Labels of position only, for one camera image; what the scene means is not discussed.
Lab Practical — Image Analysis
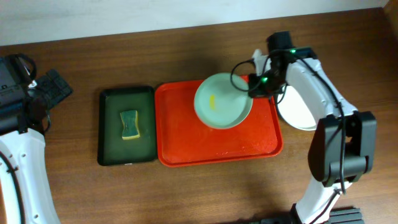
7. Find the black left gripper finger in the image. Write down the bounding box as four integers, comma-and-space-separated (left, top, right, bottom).
46, 69, 73, 101
36, 79, 62, 109

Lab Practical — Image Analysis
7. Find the cream white plate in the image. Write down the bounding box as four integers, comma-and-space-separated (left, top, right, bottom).
276, 85, 317, 131

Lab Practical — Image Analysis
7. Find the light green plate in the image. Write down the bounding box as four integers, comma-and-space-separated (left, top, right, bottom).
193, 73, 254, 129

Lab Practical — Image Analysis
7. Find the green yellow sponge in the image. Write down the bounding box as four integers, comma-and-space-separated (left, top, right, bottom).
120, 110, 141, 141

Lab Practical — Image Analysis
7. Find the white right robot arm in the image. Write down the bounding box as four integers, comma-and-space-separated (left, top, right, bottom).
250, 48, 377, 223

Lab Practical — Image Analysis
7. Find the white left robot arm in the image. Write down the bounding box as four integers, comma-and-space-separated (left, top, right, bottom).
1, 69, 73, 223

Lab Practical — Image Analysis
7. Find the dark green sponge tray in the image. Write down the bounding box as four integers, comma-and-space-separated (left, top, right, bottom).
97, 86, 157, 166

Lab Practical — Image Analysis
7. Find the red plastic tray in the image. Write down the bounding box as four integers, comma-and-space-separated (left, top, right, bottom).
155, 80, 283, 167

